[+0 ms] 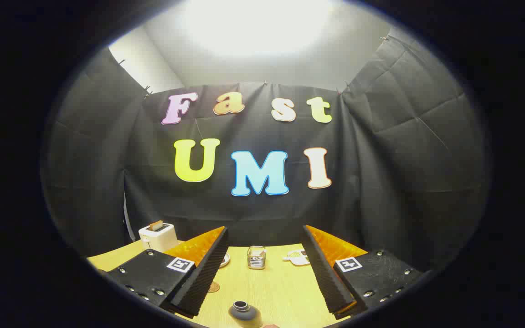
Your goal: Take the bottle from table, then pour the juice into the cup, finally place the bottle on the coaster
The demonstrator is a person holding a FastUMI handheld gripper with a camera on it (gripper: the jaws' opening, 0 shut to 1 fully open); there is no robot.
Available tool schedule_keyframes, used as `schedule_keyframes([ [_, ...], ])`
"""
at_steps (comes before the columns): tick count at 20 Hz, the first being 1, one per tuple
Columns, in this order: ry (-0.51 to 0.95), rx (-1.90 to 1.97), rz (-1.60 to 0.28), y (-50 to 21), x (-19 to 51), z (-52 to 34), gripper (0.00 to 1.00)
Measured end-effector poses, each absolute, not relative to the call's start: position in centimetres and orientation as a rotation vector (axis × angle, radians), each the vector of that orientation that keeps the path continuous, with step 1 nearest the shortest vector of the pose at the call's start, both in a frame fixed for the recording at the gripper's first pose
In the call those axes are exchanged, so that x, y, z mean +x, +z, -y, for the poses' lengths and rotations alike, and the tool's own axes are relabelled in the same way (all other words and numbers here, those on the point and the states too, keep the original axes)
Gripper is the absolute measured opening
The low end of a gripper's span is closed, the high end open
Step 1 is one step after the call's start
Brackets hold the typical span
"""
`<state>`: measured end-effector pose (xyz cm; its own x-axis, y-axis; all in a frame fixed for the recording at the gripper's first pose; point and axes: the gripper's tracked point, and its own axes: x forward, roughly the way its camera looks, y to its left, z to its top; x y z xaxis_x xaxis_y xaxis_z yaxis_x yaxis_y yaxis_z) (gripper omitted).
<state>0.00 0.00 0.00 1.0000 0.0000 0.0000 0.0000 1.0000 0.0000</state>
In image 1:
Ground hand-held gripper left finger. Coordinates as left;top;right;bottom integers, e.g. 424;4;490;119
107;226;229;319

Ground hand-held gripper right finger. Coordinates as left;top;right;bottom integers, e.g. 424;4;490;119
301;225;422;319

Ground silver green juice bottle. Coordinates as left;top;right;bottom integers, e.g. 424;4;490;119
228;300;263;328

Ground white divided sauce dish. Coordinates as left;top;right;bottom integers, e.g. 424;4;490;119
283;250;311;266

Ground wooden table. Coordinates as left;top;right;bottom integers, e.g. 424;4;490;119
87;240;350;328

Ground white toaster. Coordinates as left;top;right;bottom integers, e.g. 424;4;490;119
139;223;179;252

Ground black backdrop cloth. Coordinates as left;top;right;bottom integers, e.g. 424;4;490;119
41;27;491;274

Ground wire mesh holder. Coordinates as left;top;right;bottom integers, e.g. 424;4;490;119
247;246;267;270

